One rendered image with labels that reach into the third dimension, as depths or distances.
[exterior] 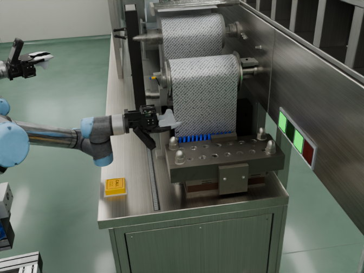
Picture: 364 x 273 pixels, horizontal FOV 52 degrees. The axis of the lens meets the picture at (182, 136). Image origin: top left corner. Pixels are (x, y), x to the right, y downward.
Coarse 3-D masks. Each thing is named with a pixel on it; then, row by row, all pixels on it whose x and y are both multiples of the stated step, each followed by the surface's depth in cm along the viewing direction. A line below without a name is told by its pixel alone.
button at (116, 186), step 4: (108, 180) 136; (112, 180) 136; (116, 180) 136; (120, 180) 136; (124, 180) 136; (108, 184) 134; (112, 184) 134; (116, 184) 134; (120, 184) 134; (124, 184) 134; (108, 188) 132; (112, 188) 132; (116, 188) 132; (120, 188) 132; (124, 188) 132; (108, 192) 132; (112, 192) 132; (116, 192) 132; (120, 192) 133; (124, 192) 133
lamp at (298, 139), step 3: (297, 132) 105; (297, 135) 105; (300, 135) 103; (297, 138) 105; (300, 138) 103; (294, 141) 108; (297, 141) 105; (300, 141) 104; (294, 144) 108; (297, 144) 106; (300, 144) 104; (297, 147) 106; (300, 147) 104; (300, 150) 104
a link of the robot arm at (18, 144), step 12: (0, 120) 104; (0, 132) 99; (12, 132) 101; (24, 132) 105; (0, 144) 99; (12, 144) 102; (24, 144) 105; (0, 156) 99; (12, 156) 102; (24, 156) 106; (0, 168) 102
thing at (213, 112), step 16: (176, 96) 132; (192, 96) 133; (208, 96) 134; (224, 96) 135; (176, 112) 135; (192, 112) 136; (208, 112) 137; (224, 112) 138; (176, 128) 138; (192, 128) 139; (208, 128) 140; (224, 128) 141
